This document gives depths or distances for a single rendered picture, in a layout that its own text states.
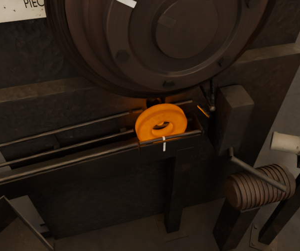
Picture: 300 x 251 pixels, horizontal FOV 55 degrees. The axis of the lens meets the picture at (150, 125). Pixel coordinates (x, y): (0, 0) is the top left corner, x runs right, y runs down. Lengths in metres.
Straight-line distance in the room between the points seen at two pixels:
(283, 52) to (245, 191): 0.46
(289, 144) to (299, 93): 1.39
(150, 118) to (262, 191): 0.47
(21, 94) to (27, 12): 0.22
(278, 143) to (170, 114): 0.36
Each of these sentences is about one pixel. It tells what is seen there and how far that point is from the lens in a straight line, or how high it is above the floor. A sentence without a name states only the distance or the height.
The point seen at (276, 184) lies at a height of 0.56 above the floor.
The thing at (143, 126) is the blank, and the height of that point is 0.76.
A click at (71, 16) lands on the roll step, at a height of 1.13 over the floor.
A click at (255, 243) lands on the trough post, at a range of 1.54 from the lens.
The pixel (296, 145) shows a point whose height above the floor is 0.69.
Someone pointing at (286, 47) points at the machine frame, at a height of 0.87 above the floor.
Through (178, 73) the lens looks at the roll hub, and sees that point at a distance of 0.60.
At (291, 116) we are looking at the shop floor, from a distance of 2.14.
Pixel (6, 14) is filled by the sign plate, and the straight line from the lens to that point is 0.73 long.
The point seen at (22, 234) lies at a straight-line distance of 0.89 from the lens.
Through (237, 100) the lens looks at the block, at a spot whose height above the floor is 0.80.
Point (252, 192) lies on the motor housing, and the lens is 1.04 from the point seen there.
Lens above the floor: 1.37
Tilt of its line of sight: 47 degrees down
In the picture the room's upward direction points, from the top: straight up
